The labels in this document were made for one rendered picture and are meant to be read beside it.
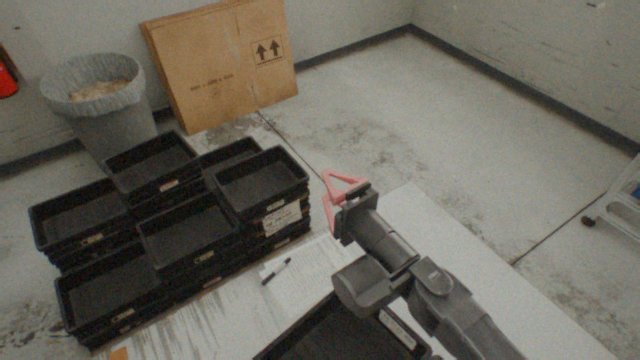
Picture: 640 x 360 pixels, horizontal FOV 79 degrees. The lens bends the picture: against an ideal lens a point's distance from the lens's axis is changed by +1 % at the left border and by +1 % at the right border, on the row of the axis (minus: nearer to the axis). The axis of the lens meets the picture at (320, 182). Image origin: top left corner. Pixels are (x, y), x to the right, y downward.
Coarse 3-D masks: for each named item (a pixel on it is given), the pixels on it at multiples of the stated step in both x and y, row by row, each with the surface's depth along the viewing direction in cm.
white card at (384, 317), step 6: (384, 312) 107; (384, 318) 109; (390, 318) 106; (390, 324) 108; (396, 324) 105; (396, 330) 107; (402, 330) 104; (402, 336) 106; (408, 336) 103; (408, 342) 105; (414, 342) 102
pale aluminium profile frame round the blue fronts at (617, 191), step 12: (636, 156) 203; (636, 168) 206; (624, 180) 213; (636, 180) 211; (612, 192) 222; (624, 192) 219; (600, 204) 230; (636, 204) 213; (588, 216) 240; (600, 216) 233; (612, 216) 229; (624, 228) 224; (636, 240) 221
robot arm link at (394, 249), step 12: (384, 240) 56; (396, 240) 56; (372, 252) 56; (384, 252) 55; (396, 252) 54; (408, 252) 54; (384, 264) 55; (396, 264) 54; (408, 264) 54; (396, 276) 54
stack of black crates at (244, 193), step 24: (240, 168) 197; (264, 168) 206; (288, 168) 206; (216, 192) 196; (240, 192) 195; (264, 192) 195; (288, 192) 187; (240, 216) 177; (264, 216) 186; (264, 240) 200; (288, 240) 213
